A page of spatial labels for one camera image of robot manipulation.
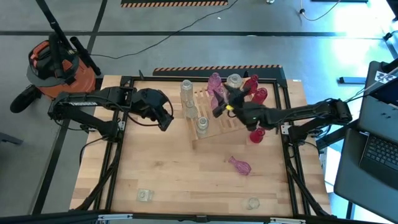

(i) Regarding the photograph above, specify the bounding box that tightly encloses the yellow floor cable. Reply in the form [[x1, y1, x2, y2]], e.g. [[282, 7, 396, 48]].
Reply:
[[298, 0, 342, 22]]

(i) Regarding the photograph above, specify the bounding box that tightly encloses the wooden slatted shelf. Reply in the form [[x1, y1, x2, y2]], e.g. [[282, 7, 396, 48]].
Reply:
[[179, 81, 265, 150]]

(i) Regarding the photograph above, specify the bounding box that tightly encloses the black desk leg bar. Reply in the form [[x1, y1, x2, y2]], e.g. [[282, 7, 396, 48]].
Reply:
[[315, 121, 360, 152]]

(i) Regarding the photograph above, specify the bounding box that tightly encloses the long black pole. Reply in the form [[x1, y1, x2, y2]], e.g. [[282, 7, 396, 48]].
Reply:
[[34, 0, 77, 54]]

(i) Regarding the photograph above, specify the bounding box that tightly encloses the white fiducial marker tag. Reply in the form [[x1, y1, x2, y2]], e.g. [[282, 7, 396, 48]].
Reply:
[[374, 70, 389, 84]]

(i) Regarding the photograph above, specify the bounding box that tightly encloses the clear bulb glass vase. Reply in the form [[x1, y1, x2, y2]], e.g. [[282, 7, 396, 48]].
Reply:
[[195, 116, 210, 139], [185, 101, 199, 119]]

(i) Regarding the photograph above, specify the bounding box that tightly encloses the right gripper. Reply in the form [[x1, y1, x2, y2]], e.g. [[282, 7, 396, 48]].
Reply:
[[212, 83, 251, 125]]

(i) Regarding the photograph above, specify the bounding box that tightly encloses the pink ribbed bottle vase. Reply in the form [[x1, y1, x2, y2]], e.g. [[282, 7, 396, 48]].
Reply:
[[207, 72, 223, 96]]

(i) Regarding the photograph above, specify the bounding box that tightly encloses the clear wide round vase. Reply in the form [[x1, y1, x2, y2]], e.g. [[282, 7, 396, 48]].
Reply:
[[226, 73, 244, 90]]

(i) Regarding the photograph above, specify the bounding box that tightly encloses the clear short glass vase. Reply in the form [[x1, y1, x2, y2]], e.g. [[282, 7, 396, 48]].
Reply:
[[246, 197, 261, 210]]

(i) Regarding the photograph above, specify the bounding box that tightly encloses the grey floor foot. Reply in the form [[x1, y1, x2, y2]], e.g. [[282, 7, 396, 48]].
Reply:
[[0, 131, 24, 146]]

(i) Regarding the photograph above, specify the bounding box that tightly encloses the black table clamp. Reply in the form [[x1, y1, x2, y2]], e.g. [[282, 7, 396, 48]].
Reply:
[[80, 123, 101, 134], [306, 126, 324, 137]]

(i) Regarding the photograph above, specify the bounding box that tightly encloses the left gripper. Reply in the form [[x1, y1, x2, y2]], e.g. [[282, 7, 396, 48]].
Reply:
[[136, 88, 174, 132]]

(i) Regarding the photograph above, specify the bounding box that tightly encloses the grey laptop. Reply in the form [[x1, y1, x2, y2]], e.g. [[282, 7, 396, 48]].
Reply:
[[356, 93, 398, 182]]

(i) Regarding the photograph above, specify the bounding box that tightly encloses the pink flared-neck glass vase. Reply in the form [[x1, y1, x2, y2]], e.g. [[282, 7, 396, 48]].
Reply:
[[228, 156, 252, 176]]

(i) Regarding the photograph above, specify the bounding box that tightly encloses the orange and black shop vacuum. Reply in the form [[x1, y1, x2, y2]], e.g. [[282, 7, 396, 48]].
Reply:
[[9, 32, 102, 118]]

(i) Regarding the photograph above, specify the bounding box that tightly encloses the grey desk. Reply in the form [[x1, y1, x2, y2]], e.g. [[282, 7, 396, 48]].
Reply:
[[333, 127, 398, 223]]

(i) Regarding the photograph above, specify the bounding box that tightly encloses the red ribbed bottle vase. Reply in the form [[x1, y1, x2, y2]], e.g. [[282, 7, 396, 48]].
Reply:
[[251, 87, 269, 105]]

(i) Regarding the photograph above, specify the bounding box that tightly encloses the dark monitor with marker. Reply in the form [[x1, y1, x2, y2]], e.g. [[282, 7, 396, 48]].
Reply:
[[364, 58, 398, 106]]

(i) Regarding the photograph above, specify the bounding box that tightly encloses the red round glass vase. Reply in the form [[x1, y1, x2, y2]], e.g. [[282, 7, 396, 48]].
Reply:
[[249, 127, 266, 144]]

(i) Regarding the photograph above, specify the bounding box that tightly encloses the black floor cable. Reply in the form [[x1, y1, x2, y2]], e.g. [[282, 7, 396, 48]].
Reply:
[[90, 0, 240, 60]]

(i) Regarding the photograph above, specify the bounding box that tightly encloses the clear textured bottle vase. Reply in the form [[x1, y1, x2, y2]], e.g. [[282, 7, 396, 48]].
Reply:
[[180, 79, 194, 103]]

